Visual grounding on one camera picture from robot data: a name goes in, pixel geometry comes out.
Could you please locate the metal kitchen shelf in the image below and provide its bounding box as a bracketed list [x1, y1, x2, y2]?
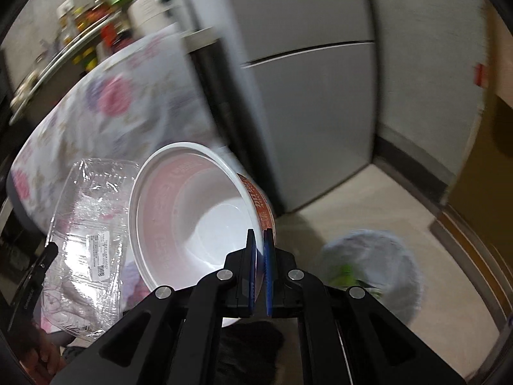
[9, 10, 122, 126]

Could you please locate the grey refrigerator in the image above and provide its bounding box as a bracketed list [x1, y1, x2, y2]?
[168, 0, 491, 213]

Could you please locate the person's left hand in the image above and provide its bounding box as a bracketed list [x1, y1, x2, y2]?
[16, 321, 67, 384]

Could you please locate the floral cloth cover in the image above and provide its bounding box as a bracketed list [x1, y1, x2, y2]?
[9, 23, 225, 334]

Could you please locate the clear plastic tray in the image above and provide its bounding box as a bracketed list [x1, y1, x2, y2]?
[41, 158, 139, 342]

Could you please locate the white rice cooker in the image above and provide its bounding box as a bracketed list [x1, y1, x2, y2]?
[127, 0, 183, 38]

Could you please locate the green tea plastic bottle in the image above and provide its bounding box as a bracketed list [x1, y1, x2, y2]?
[328, 264, 381, 295]

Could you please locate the orange white noodle bowl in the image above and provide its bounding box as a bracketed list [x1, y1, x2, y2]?
[128, 142, 276, 298]

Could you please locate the white lined trash bin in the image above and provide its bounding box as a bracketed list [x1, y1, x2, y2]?
[309, 229, 424, 325]

